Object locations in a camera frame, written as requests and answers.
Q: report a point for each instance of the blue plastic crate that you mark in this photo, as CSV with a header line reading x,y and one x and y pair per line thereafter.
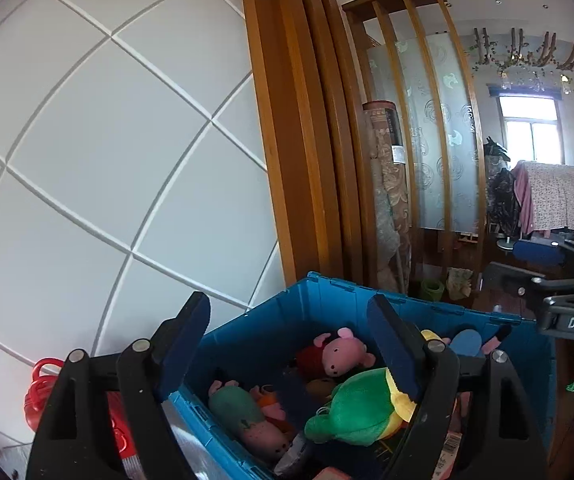
x,y
247,330

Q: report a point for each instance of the rolled patterned carpet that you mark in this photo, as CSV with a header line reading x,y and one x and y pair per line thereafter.
x,y
384,185

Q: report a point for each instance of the window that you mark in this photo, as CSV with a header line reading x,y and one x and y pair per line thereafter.
x,y
517,135

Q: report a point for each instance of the pink garment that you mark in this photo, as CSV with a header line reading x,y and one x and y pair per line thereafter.
x,y
523,200

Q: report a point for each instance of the red toy suitcase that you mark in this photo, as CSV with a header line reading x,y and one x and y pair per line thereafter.
x,y
42,400

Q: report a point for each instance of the floral cloth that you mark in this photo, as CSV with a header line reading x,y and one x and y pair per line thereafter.
x,y
562,195

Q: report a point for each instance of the pink pig plush red dress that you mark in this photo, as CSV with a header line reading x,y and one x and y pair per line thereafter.
x,y
342,352

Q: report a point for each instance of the ceiling vine decoration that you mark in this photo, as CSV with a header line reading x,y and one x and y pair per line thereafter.
x,y
517,57

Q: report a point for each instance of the pink plush green dress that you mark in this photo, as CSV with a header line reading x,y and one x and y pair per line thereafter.
x,y
239,407

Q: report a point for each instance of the beige bundle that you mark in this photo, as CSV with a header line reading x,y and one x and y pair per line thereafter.
x,y
459,282

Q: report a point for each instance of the green roll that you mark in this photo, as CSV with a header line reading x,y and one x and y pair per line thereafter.
x,y
432,290

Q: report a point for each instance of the blue elephant plush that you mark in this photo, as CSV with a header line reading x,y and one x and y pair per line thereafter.
x,y
467,342

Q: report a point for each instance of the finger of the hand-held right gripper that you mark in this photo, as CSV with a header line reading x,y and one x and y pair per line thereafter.
x,y
507,280
537,252

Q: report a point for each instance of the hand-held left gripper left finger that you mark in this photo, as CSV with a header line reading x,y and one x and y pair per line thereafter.
x,y
182,355

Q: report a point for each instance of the wooden frosted glass partition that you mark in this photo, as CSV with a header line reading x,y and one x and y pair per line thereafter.
x,y
432,135

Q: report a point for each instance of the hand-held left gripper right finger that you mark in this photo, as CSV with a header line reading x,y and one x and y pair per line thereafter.
x,y
389,345

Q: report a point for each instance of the green frog plush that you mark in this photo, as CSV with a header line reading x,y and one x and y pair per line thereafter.
x,y
357,405

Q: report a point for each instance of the hanging dark clothes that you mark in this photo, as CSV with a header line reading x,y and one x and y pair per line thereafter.
x,y
502,195

